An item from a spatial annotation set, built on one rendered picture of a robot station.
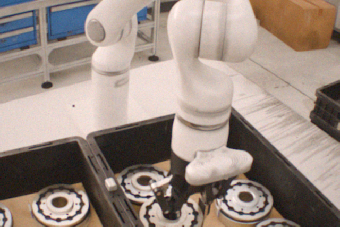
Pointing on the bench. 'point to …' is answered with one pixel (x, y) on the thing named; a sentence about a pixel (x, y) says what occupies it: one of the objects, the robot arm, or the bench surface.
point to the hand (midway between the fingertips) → (188, 213)
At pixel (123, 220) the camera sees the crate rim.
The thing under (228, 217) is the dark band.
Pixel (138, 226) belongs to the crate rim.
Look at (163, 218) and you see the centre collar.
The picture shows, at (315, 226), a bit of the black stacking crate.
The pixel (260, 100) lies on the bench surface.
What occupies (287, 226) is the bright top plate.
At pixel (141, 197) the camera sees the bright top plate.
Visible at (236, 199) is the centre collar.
